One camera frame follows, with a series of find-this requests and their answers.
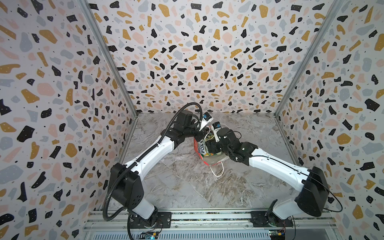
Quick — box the red paper bag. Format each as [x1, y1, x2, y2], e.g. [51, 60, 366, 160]
[194, 123, 228, 178]

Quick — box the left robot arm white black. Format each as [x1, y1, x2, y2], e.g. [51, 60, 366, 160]
[103, 110, 212, 227]

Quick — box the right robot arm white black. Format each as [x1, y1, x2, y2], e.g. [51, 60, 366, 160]
[205, 127, 329, 225]

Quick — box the right circuit board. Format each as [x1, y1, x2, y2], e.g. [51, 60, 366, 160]
[269, 230, 286, 240]

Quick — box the circuit board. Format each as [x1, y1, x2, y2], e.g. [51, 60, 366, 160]
[138, 231, 159, 240]
[269, 230, 286, 240]

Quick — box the left circuit board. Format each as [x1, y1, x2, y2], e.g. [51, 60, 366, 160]
[138, 231, 159, 240]

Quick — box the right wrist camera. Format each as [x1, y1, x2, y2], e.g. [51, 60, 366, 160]
[211, 122, 222, 143]

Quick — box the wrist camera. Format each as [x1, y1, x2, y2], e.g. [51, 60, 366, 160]
[200, 112, 213, 131]
[211, 122, 222, 143]

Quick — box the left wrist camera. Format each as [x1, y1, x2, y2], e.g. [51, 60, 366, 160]
[200, 112, 213, 131]

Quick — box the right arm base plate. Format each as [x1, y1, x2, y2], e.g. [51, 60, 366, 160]
[250, 211, 294, 228]

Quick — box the left corrugated cable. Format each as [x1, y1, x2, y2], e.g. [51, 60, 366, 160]
[101, 101, 204, 240]

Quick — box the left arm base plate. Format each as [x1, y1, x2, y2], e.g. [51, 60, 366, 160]
[130, 211, 172, 230]

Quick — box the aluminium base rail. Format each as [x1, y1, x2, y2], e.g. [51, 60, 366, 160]
[84, 209, 342, 240]

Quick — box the left corner aluminium post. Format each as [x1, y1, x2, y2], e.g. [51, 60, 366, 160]
[79, 1, 138, 118]

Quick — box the corner aluminium post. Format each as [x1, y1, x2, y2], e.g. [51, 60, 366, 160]
[274, 0, 343, 119]
[79, 1, 138, 118]

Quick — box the right corner aluminium post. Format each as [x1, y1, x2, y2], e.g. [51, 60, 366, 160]
[274, 0, 343, 119]

